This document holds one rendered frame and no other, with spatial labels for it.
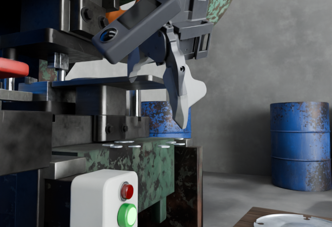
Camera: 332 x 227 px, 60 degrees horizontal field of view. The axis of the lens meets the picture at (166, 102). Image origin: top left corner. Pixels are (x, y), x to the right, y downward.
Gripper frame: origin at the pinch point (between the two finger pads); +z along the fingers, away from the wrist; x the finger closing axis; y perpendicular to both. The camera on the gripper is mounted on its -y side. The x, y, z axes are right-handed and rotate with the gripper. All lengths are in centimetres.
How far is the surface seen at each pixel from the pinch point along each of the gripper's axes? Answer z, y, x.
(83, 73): 101, 59, 189
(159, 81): 2.1, 7.8, 8.7
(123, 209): 3.2, -11.8, -12.8
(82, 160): 3.9, -12.6, -2.3
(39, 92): 10.0, -10.8, 27.5
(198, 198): 38.0, 19.2, 1.3
